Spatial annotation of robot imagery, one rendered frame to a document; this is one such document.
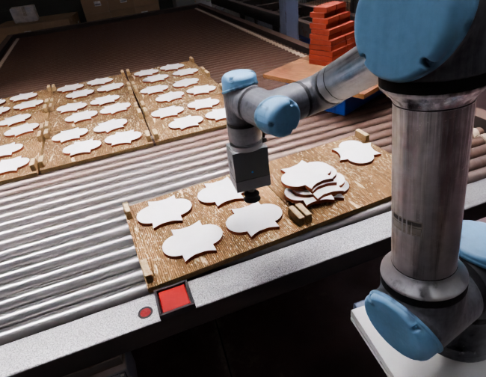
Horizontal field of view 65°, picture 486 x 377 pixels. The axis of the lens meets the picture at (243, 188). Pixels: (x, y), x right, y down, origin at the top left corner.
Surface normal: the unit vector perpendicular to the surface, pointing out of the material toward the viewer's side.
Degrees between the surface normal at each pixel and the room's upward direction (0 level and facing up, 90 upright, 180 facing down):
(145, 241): 0
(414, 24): 83
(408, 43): 83
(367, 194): 0
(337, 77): 87
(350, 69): 87
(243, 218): 0
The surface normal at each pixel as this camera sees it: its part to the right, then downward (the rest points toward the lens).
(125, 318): -0.11, -0.83
